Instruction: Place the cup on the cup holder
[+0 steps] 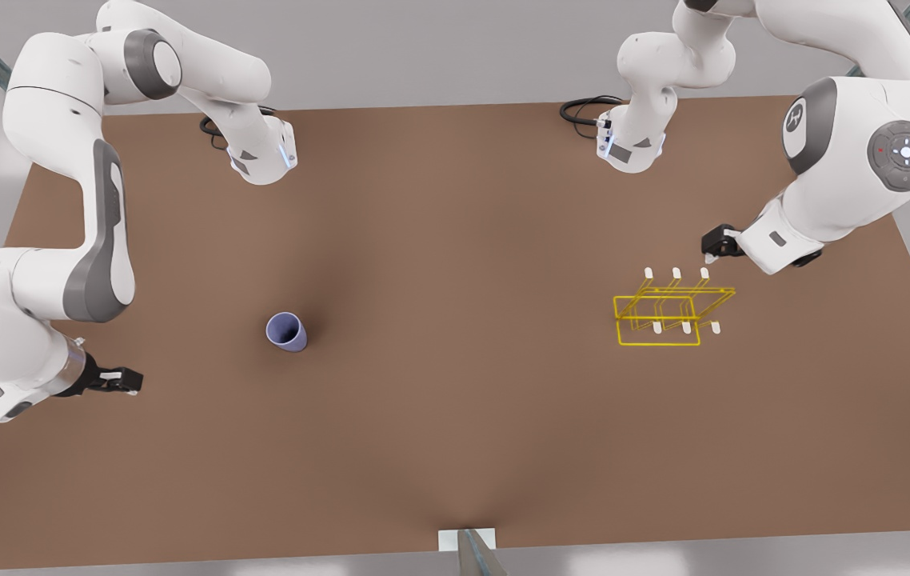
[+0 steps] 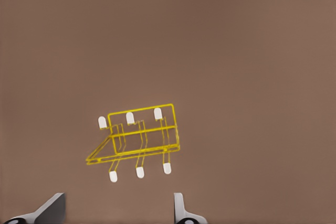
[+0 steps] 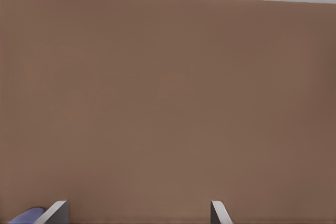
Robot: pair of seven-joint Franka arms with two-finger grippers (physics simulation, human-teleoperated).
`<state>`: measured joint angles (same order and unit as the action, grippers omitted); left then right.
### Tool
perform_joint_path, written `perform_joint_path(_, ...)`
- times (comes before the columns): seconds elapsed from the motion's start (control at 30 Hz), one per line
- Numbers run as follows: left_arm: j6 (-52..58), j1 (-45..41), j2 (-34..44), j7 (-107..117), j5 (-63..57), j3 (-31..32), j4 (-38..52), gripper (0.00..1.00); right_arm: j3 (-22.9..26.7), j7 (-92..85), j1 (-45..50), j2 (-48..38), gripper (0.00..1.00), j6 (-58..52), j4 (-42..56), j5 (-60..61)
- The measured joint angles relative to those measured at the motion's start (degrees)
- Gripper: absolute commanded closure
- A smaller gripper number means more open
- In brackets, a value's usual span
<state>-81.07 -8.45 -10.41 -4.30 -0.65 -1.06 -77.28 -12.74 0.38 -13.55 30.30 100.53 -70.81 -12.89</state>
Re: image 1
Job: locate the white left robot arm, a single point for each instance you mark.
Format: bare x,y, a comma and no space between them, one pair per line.
863,136

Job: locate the purple cup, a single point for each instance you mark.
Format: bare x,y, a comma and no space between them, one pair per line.
287,330

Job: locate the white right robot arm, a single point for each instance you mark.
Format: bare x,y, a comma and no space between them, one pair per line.
95,232

